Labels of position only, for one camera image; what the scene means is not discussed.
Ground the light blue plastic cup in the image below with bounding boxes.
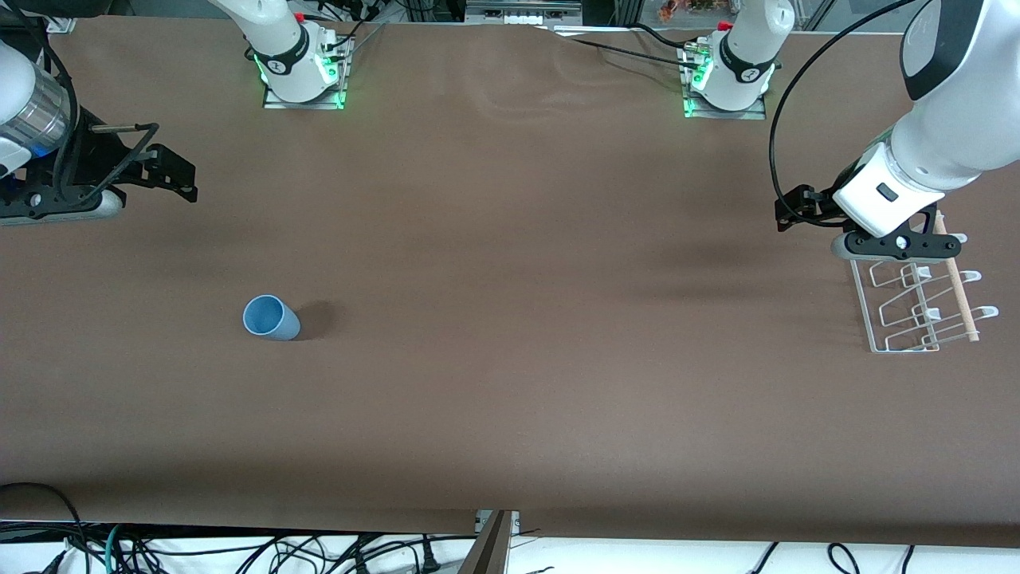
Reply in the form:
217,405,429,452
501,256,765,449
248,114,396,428
242,294,302,342

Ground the wooden rack dowel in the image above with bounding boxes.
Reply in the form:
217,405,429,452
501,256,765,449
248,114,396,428
934,211,980,344

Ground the orange background object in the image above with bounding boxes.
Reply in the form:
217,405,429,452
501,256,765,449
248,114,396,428
660,0,718,21

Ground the brown table cover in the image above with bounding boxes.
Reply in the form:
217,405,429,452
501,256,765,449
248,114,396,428
0,14,1020,549

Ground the aluminium fixture with white connectors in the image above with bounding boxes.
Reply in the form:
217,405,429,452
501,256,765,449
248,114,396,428
465,0,584,25

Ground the wooden table leg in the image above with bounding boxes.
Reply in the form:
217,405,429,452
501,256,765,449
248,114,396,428
458,510,513,574

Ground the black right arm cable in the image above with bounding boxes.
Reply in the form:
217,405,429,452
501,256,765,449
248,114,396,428
24,24,160,204

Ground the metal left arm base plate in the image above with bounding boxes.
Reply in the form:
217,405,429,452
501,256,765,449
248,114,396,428
681,44,767,120

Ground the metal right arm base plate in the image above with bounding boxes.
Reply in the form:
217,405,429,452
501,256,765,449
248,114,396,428
263,32,348,110

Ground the white wire cup rack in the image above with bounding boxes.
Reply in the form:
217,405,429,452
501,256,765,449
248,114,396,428
849,231,999,354

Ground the black base cable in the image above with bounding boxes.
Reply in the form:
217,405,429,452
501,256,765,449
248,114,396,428
558,33,702,66
634,22,710,49
315,0,391,61

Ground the black floor cable loop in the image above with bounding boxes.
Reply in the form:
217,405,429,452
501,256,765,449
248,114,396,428
0,482,84,574

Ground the metal table bracket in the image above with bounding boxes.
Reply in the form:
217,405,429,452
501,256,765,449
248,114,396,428
475,510,521,537

